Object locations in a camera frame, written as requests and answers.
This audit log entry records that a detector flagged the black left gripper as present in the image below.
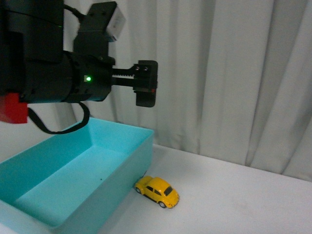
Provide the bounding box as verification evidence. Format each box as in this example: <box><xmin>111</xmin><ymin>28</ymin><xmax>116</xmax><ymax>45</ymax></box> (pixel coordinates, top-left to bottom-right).
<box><xmin>20</xmin><ymin>1</ymin><xmax>158</xmax><ymax>107</ymax></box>

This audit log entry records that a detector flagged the yellow beetle toy car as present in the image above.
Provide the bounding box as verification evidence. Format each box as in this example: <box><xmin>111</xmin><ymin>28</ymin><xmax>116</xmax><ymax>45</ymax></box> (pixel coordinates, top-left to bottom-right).
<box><xmin>134</xmin><ymin>175</ymin><xmax>180</xmax><ymax>209</ymax></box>

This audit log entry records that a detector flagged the white pleated curtain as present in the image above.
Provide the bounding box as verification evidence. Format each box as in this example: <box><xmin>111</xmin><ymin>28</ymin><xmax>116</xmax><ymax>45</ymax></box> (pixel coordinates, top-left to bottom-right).
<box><xmin>48</xmin><ymin>0</ymin><xmax>312</xmax><ymax>182</ymax></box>

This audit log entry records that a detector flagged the turquoise plastic bin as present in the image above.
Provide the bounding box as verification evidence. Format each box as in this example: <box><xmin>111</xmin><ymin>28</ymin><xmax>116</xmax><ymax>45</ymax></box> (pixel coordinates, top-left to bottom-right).
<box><xmin>0</xmin><ymin>118</ymin><xmax>154</xmax><ymax>234</ymax></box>

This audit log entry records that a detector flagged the red plastic block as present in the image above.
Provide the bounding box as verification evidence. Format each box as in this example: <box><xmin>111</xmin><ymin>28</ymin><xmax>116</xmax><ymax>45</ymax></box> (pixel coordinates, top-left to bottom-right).
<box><xmin>0</xmin><ymin>93</ymin><xmax>28</xmax><ymax>124</ymax></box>

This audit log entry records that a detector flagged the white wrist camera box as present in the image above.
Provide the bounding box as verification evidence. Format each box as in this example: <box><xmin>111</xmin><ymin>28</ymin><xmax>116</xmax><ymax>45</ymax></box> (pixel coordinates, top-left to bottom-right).
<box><xmin>106</xmin><ymin>6</ymin><xmax>126</xmax><ymax>42</ymax></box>

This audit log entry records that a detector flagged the black cable loop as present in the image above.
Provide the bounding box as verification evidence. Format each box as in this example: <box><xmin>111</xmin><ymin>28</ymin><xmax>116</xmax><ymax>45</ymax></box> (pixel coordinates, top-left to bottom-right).
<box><xmin>27</xmin><ymin>101</ymin><xmax>90</xmax><ymax>135</ymax></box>

